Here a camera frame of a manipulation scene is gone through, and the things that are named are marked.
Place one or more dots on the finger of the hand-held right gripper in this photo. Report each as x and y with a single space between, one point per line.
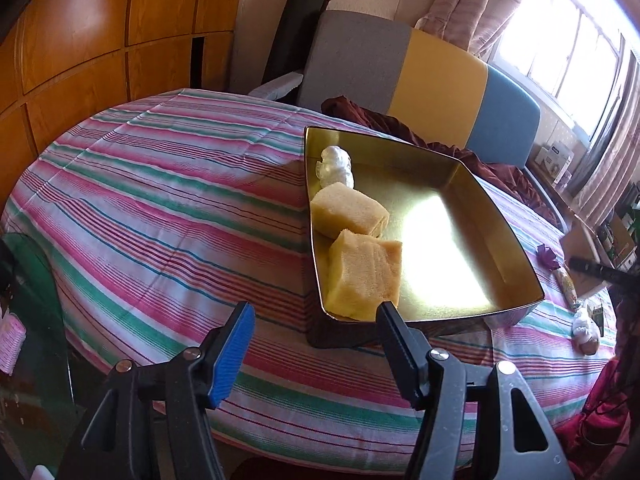
595 266

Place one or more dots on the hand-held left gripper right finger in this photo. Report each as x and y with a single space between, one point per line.
395 345

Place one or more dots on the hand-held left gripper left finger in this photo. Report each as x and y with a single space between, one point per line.
232 355

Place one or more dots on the yellow green snack packet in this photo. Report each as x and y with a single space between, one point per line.
567 282

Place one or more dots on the purple toy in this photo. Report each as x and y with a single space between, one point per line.
547 255

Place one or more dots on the white plastic bag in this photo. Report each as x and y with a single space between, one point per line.
585 332
337 167

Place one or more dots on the gold metal tray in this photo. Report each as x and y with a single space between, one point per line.
450 240

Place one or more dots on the yellow sponge block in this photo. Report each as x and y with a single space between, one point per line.
365 275
350 210

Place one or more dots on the pink patterned curtain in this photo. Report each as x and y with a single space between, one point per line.
615 160
480 0

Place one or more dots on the white carton box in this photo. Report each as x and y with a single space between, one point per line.
555 157

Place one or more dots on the dark red blanket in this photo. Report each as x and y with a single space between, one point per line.
505 180

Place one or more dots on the pink red clothing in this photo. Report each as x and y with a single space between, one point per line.
610 410

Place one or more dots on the striped bedsheet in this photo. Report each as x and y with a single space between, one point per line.
150 200

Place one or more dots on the green glass table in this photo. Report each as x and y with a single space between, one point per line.
35 360

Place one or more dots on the window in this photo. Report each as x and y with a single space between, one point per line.
560 50

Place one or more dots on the pink cloth item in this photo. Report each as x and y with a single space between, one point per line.
10 340

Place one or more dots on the grey yellow blue headboard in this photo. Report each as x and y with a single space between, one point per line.
435 80

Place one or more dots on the black rolled mat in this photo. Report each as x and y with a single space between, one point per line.
295 30

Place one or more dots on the wooden wardrobe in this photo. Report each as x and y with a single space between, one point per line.
100 35

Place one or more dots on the white bed rail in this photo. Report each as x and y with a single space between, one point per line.
280 85

